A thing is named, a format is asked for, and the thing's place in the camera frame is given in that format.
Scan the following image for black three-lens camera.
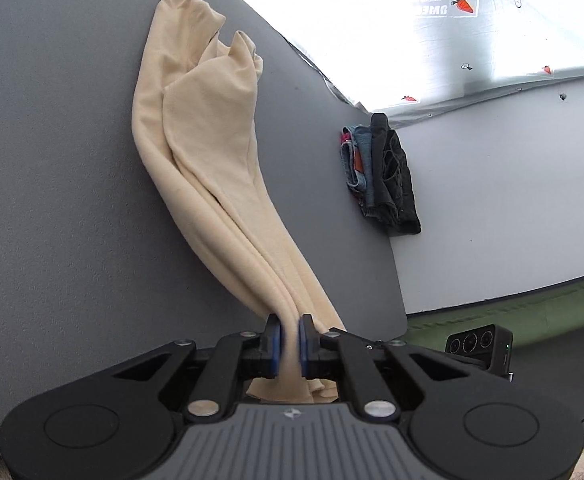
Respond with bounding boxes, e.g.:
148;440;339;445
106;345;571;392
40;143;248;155
444;324;515;376

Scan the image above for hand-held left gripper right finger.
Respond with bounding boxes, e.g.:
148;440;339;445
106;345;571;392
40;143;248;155
298;312;470;419

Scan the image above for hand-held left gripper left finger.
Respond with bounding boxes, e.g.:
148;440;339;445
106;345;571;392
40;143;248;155
112;312;285;420

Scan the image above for beige shirt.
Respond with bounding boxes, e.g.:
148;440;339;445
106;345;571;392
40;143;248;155
131;0;347;406

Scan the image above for folded denim jeans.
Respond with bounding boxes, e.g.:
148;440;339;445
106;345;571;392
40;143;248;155
339;124;387;218

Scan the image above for black garment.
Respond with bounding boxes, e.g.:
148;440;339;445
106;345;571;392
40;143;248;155
369;112;423;236

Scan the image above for white carrot print sheet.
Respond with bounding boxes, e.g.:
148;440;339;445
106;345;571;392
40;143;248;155
192;0;584;128

